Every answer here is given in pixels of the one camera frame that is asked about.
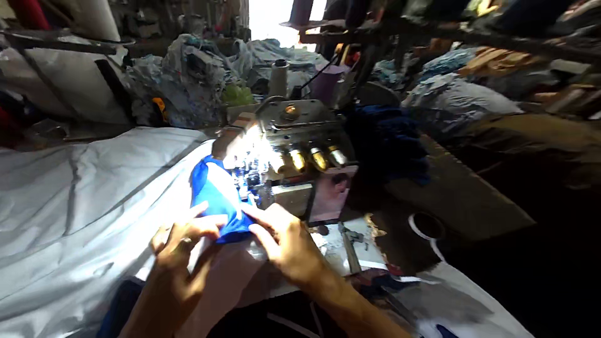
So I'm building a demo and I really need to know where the person's right hand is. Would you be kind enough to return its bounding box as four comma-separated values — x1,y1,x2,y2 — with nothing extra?
241,203,331,292

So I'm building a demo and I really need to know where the person's left hand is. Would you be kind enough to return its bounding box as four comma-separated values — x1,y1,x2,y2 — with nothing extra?
150,201,229,303

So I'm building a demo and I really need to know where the bright blue fabric piece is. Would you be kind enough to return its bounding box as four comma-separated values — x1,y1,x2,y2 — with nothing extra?
191,155,254,245

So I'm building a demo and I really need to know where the person's right forearm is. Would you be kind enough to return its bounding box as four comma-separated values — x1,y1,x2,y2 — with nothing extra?
303,267,414,338

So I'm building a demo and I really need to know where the person's left forearm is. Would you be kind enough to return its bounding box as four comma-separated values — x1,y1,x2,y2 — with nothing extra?
117,270,199,338

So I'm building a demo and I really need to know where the pink portrait picture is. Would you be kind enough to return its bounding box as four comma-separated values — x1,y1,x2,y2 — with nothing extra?
307,165,358,227

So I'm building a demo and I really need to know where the overlock sewing machine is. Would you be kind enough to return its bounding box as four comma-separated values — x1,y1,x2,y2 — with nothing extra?
211,96,360,227

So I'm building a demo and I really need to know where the dark blue cloth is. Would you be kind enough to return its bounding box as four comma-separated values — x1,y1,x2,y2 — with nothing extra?
97,276,146,338

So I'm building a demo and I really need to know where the large white cloth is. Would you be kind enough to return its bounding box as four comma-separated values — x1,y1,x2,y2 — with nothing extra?
0,127,264,338

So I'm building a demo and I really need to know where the green plastic bag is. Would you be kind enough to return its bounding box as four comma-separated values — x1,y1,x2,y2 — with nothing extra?
221,84,254,107

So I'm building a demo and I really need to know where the grey thread cone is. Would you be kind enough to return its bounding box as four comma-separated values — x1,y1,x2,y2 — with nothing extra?
269,59,290,99

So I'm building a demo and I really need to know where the pile of grey plastic bags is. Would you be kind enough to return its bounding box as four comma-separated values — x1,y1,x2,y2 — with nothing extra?
124,34,329,130

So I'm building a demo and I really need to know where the purple plastic cup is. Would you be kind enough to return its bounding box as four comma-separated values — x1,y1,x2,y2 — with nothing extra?
310,63,349,107

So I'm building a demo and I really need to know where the pile of dark blue fabric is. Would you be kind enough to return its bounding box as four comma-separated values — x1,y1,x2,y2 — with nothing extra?
344,105,431,185

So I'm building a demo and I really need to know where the bright window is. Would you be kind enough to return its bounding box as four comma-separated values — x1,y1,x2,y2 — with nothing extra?
248,0,327,52

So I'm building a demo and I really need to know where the brown wooden board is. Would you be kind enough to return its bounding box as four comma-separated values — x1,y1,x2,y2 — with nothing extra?
385,134,537,242

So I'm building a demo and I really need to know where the white cloth with grey patch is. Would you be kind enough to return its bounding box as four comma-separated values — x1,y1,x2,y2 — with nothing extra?
392,261,536,338

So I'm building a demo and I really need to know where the large white thread cone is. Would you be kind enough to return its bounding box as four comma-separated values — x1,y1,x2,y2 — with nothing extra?
74,0,122,42

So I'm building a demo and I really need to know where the pile of mixed fabric bundles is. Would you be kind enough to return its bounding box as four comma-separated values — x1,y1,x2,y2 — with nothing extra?
373,40,601,156

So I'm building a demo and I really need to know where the thread rack with cones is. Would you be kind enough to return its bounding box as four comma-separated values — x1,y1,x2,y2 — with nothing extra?
280,0,601,64

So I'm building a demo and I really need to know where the red thread cone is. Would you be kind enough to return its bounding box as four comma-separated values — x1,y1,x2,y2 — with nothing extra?
14,0,52,31

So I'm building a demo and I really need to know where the metal tool with flat handle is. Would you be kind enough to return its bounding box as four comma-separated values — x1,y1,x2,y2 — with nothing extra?
337,223,370,274

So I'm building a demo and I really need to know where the orange cutter handle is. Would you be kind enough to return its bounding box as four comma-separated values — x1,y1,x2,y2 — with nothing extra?
152,97,169,124

